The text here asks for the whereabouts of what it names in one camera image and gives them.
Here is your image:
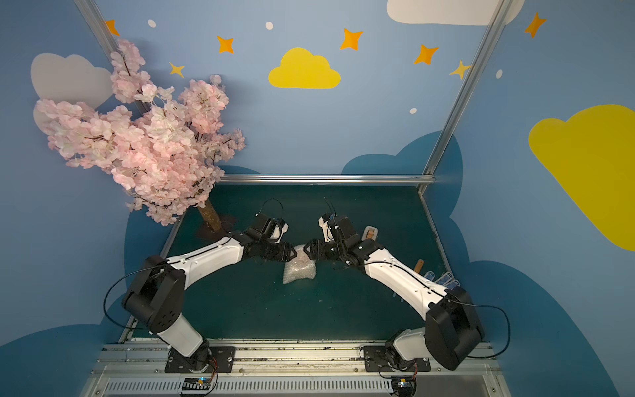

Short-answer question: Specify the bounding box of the right aluminium corner post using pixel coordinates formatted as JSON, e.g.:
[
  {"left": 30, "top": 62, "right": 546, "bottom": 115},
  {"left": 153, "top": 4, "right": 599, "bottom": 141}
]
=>
[{"left": 418, "top": 0, "right": 514, "bottom": 199}]

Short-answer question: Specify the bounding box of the blue dotted work glove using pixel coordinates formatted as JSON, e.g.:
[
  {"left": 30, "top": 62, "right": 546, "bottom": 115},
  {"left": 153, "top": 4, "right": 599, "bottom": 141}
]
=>
[{"left": 424, "top": 271, "right": 461, "bottom": 289}]

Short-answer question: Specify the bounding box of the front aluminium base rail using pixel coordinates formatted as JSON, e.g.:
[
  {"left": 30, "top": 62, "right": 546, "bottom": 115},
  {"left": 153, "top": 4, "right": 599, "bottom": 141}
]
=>
[{"left": 81, "top": 338, "right": 511, "bottom": 396}]

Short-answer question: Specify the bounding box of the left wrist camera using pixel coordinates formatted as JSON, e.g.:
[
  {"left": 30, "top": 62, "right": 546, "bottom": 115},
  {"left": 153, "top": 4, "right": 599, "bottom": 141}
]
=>
[{"left": 251, "top": 213, "right": 289, "bottom": 243}]

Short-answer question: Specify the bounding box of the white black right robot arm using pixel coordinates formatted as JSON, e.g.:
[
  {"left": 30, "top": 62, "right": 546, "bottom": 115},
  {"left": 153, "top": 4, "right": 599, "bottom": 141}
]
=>
[{"left": 304, "top": 213, "right": 485, "bottom": 371}]

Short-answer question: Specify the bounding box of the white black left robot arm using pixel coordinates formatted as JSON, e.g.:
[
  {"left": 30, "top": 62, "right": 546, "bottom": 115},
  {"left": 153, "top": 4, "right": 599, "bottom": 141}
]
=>
[{"left": 122, "top": 233, "right": 297, "bottom": 359}]

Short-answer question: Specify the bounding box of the left aluminium corner post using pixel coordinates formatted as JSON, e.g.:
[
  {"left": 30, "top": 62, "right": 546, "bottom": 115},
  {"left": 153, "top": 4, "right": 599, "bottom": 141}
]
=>
[{"left": 73, "top": 0, "right": 150, "bottom": 115}]

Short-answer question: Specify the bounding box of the left small electronics board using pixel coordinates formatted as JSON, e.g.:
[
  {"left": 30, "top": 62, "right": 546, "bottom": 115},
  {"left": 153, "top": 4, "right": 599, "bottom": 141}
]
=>
[{"left": 180, "top": 377, "right": 213, "bottom": 396}]

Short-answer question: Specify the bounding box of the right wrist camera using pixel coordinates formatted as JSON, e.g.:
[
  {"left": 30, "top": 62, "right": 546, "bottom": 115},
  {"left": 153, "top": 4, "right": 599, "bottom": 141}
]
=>
[{"left": 318, "top": 214, "right": 334, "bottom": 242}]

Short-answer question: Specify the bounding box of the aluminium corner post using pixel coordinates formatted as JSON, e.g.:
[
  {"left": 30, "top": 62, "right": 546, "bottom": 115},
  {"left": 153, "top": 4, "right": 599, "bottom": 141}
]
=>
[
  {"left": 418, "top": 0, "right": 514, "bottom": 199},
  {"left": 73, "top": 0, "right": 150, "bottom": 115}
]

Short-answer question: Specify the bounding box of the white tape dispenser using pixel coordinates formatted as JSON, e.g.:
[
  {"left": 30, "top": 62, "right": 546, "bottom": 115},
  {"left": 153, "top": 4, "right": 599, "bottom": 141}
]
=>
[{"left": 363, "top": 226, "right": 379, "bottom": 241}]

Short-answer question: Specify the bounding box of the back aluminium frame rail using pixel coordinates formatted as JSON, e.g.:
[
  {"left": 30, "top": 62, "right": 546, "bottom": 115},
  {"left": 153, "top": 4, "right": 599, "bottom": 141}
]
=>
[{"left": 221, "top": 175, "right": 435, "bottom": 185}]

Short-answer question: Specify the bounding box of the pink cherry blossom tree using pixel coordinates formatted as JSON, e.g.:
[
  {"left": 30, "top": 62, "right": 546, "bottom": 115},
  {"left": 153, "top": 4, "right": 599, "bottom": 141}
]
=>
[{"left": 36, "top": 39, "right": 246, "bottom": 226}]

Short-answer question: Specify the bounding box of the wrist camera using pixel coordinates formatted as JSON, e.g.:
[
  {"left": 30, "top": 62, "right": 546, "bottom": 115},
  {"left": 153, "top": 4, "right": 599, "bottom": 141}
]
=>
[
  {"left": 251, "top": 213, "right": 289, "bottom": 243},
  {"left": 318, "top": 214, "right": 334, "bottom": 242}
]

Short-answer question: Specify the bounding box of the right side table rail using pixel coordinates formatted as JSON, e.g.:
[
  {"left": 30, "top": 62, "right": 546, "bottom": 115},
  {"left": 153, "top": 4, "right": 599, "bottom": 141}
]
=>
[{"left": 423, "top": 185, "right": 474, "bottom": 294}]

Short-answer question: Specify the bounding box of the small electronics board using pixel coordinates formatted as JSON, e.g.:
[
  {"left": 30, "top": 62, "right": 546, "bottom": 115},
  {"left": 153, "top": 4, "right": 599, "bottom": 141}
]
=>
[
  {"left": 180, "top": 377, "right": 213, "bottom": 396},
  {"left": 390, "top": 377, "right": 417, "bottom": 397}
]

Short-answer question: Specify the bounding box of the clear bubble wrap sheet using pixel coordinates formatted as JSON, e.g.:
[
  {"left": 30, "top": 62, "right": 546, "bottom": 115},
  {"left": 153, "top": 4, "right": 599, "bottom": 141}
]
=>
[{"left": 283, "top": 245, "right": 317, "bottom": 285}]

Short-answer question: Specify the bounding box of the dark square tree base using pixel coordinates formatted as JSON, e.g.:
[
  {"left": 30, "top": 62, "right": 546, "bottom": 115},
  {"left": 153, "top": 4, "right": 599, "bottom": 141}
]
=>
[{"left": 195, "top": 214, "right": 237, "bottom": 243}]

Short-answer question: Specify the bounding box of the right small electronics board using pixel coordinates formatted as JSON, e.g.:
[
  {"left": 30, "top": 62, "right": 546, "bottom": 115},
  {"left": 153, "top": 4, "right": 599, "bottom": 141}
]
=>
[{"left": 390, "top": 377, "right": 417, "bottom": 397}]

